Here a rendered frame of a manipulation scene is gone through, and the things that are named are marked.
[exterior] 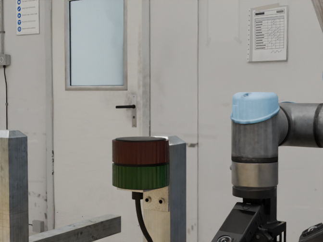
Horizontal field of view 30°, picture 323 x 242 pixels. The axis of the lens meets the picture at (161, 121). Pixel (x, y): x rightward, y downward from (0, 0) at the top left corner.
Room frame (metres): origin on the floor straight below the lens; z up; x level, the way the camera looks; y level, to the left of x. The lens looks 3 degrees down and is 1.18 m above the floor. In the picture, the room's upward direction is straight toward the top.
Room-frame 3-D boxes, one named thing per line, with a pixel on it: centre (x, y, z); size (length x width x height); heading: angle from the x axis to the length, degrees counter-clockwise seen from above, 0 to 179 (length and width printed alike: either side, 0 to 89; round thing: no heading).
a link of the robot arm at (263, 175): (0.97, -0.15, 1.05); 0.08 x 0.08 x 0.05
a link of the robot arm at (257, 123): (0.97, -0.15, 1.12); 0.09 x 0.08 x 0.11; 144
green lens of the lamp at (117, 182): (0.63, 0.02, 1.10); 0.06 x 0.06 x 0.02
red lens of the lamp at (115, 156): (0.63, 0.02, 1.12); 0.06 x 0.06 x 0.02
